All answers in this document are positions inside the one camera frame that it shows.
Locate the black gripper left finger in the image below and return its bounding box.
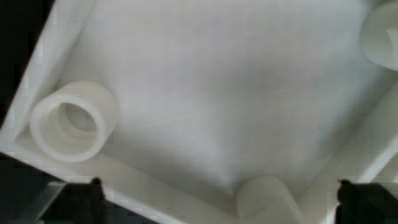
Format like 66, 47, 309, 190
16, 178, 107, 224

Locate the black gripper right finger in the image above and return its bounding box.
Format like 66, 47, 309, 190
336, 180, 398, 224

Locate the white table leg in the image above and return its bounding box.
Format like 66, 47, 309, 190
361, 0, 398, 71
237, 176, 306, 224

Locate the white square tabletop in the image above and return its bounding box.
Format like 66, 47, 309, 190
0, 0, 398, 224

